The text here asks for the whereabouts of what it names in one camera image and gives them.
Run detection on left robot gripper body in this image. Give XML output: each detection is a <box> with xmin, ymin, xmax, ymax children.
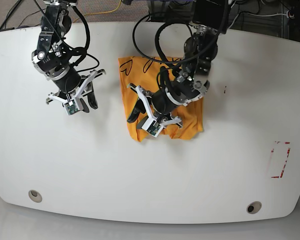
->
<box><xmin>127</xmin><ymin>72</ymin><xmax>210</xmax><ymax>129</ymax></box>

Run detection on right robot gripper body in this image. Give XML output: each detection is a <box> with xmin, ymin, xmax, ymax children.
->
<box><xmin>31</xmin><ymin>48</ymin><xmax>106</xmax><ymax>105</ymax></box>

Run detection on orange yellow t-shirt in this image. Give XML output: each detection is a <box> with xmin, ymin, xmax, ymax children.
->
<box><xmin>118</xmin><ymin>56</ymin><xmax>204</xmax><ymax>140</ymax></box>

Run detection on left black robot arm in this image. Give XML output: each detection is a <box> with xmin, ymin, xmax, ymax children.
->
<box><xmin>127</xmin><ymin>0</ymin><xmax>232</xmax><ymax>137</ymax></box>

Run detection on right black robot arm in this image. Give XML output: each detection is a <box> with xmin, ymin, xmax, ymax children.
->
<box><xmin>31</xmin><ymin>0</ymin><xmax>106</xmax><ymax>116</ymax></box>

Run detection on red tape rectangle marking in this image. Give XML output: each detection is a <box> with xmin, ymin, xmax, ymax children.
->
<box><xmin>267</xmin><ymin>141</ymin><xmax>291</xmax><ymax>179</ymax></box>

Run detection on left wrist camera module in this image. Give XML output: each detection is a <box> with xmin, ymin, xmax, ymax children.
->
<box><xmin>145</xmin><ymin>119</ymin><xmax>164</xmax><ymax>138</ymax></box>

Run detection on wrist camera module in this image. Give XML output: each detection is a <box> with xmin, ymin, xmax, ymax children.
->
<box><xmin>145</xmin><ymin>119</ymin><xmax>164</xmax><ymax>138</ymax></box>
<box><xmin>62</xmin><ymin>100</ymin><xmax>80</xmax><ymax>116</ymax></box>

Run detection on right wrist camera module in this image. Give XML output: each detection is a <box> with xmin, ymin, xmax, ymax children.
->
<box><xmin>62</xmin><ymin>100</ymin><xmax>80</xmax><ymax>116</ymax></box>

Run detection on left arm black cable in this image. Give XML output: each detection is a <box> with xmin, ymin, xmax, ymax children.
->
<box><xmin>132</xmin><ymin>0</ymin><xmax>231</xmax><ymax>91</ymax></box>

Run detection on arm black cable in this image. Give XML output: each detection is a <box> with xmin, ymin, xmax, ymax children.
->
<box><xmin>34</xmin><ymin>0</ymin><xmax>101</xmax><ymax>76</ymax></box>
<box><xmin>132</xmin><ymin>0</ymin><xmax>231</xmax><ymax>91</ymax></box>

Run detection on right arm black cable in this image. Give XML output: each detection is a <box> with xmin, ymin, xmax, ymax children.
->
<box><xmin>34</xmin><ymin>0</ymin><xmax>101</xmax><ymax>76</ymax></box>

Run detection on white cable on floor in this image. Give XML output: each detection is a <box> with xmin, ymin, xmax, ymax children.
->
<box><xmin>227</xmin><ymin>10</ymin><xmax>291</xmax><ymax>30</ymax></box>

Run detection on yellow cable on floor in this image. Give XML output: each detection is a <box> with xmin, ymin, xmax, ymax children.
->
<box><xmin>84</xmin><ymin>0</ymin><xmax>122</xmax><ymax>16</ymax></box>

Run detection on black cable on floor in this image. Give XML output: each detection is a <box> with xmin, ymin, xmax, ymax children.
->
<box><xmin>0</xmin><ymin>0</ymin><xmax>48</xmax><ymax>30</ymax></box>

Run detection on left table cable grommet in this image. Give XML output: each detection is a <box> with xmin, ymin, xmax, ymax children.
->
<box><xmin>28</xmin><ymin>190</ymin><xmax>43</xmax><ymax>203</ymax></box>

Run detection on table cable grommet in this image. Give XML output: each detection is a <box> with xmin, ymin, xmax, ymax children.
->
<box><xmin>246</xmin><ymin>201</ymin><xmax>262</xmax><ymax>215</ymax></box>
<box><xmin>28</xmin><ymin>190</ymin><xmax>43</xmax><ymax>203</ymax></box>

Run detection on right table cable grommet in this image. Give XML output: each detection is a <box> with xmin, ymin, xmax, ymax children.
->
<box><xmin>246</xmin><ymin>201</ymin><xmax>262</xmax><ymax>215</ymax></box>

